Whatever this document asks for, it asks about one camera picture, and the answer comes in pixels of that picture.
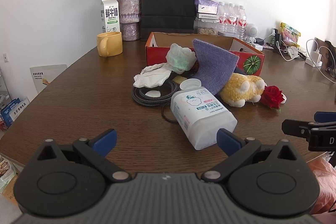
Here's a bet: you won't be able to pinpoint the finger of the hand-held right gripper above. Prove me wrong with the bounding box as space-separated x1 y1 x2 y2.
282 119 336 138
314 112 336 123

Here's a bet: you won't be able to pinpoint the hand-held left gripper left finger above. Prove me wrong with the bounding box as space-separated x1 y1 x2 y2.
35 129 132 183

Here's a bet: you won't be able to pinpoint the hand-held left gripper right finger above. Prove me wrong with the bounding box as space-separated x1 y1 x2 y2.
202 128 300 183

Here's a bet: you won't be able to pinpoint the red artificial rose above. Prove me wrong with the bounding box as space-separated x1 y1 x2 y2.
260 85 286 110

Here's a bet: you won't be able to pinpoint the white plastic bottle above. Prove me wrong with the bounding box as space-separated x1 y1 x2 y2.
171 78 238 151

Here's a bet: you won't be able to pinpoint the braided grey cable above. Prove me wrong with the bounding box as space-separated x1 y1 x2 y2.
131 80 184 108

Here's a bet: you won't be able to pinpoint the yellow plush toy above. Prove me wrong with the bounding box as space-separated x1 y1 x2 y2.
220 73 265 108

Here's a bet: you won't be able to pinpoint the black hair tie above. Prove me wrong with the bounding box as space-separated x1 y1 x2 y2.
161 102 179 124

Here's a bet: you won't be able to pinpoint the purple woven cloth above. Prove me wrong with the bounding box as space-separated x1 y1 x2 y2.
192 38 240 96

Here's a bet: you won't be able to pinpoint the white cloth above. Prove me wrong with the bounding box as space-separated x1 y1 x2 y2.
133 63 175 88

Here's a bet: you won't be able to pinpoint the translucent plastic bag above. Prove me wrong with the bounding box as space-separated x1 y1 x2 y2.
165 43 197 74

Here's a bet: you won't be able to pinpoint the red cardboard box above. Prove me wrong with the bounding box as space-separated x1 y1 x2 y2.
145 32 265 77

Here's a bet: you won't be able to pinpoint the white charger block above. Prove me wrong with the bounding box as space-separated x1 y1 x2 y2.
304 49 323 67

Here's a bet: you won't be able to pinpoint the brown board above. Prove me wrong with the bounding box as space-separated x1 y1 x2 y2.
315 38 336 77

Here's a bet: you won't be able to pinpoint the white plug adapter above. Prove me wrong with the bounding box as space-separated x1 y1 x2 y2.
287 47 299 60

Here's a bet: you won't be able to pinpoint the white printed card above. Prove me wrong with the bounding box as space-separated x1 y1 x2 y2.
30 64 68 94

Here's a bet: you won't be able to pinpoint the yellow snack packet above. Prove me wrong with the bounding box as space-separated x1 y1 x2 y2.
280 22 301 48

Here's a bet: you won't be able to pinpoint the black green device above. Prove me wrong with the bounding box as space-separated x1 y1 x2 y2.
272 28 282 50

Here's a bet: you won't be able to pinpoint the blue white packets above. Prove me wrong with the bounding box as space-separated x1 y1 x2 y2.
0 97 30 131

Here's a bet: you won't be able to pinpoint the yellow ceramic mug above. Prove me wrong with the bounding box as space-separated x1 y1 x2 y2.
97 31 123 58

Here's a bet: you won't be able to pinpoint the small white round speaker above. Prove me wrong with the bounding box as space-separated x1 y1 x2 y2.
245 24 259 43

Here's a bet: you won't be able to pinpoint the clear jar of seeds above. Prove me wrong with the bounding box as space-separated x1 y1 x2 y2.
196 20 219 35

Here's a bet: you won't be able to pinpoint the water bottle with red label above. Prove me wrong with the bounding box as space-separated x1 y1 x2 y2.
218 2 228 35
236 5 247 39
226 3 237 37

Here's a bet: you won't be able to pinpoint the flat white box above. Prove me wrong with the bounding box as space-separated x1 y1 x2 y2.
196 13 219 22

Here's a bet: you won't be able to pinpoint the purple textured vase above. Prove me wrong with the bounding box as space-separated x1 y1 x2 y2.
116 0 142 41

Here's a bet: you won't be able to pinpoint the white green milk carton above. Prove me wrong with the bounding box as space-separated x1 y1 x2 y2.
100 0 121 33

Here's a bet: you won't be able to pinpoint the purple tissue pack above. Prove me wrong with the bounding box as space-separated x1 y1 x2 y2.
195 0 219 15

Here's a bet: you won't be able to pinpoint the white cable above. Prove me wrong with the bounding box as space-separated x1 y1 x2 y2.
306 39 336 84

